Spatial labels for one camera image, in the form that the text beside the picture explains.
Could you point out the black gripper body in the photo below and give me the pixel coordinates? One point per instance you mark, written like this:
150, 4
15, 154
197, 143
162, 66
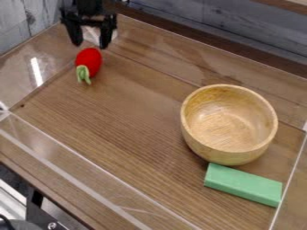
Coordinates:
87, 13

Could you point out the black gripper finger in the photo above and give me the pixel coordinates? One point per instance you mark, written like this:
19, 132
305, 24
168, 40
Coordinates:
75, 32
106, 36

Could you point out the red felt strawberry toy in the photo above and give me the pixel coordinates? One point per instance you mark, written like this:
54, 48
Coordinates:
89, 63

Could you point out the light wooden bowl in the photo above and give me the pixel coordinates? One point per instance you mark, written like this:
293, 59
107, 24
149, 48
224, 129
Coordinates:
229, 123

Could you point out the green rectangular sponge block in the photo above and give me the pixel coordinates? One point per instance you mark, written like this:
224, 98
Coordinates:
244, 184

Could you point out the clear acrylic corner bracket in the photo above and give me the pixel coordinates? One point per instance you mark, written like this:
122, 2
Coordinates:
94, 34

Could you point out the clear acrylic front wall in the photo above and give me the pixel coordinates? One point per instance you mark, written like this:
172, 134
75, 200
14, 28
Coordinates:
102, 201

